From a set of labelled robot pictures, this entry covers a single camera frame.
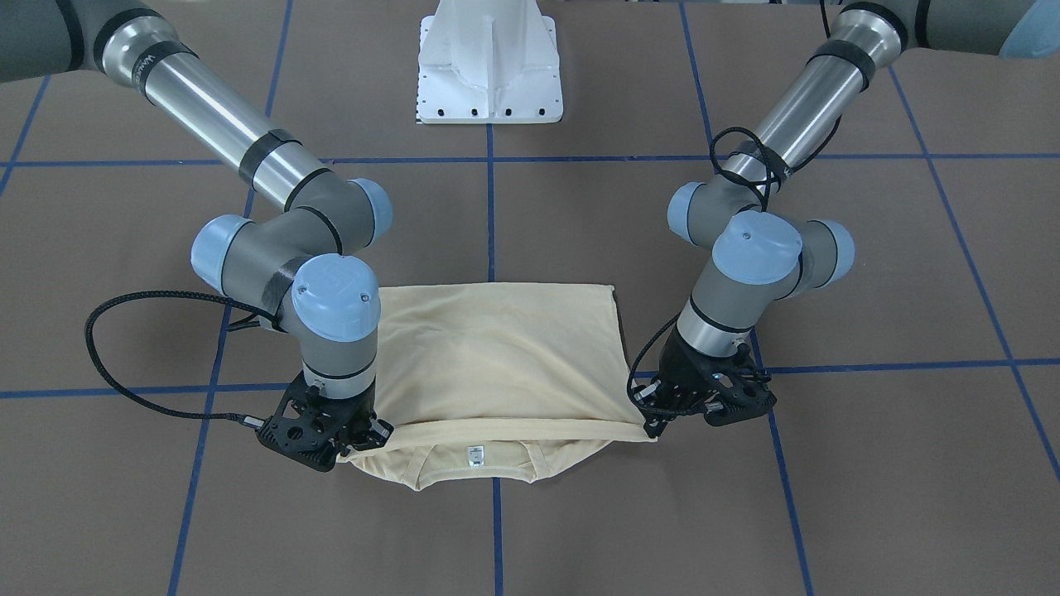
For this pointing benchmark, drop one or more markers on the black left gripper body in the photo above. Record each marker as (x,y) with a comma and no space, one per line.
(681,369)

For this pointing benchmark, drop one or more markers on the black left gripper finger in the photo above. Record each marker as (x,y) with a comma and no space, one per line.
(655,422)

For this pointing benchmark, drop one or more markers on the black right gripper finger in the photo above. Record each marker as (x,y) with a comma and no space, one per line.
(373,434)

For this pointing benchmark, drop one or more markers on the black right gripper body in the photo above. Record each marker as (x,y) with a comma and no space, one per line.
(361,414)

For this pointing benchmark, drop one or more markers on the cream printed long-sleeve shirt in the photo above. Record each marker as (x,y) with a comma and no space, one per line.
(498,380)

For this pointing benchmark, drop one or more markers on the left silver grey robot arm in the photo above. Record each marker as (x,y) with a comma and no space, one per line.
(947,176)

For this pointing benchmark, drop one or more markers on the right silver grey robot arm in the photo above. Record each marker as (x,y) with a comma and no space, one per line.
(296,274)

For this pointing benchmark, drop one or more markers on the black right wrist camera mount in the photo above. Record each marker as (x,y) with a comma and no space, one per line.
(286,431)

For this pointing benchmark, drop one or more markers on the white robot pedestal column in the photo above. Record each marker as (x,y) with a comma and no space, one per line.
(488,62)

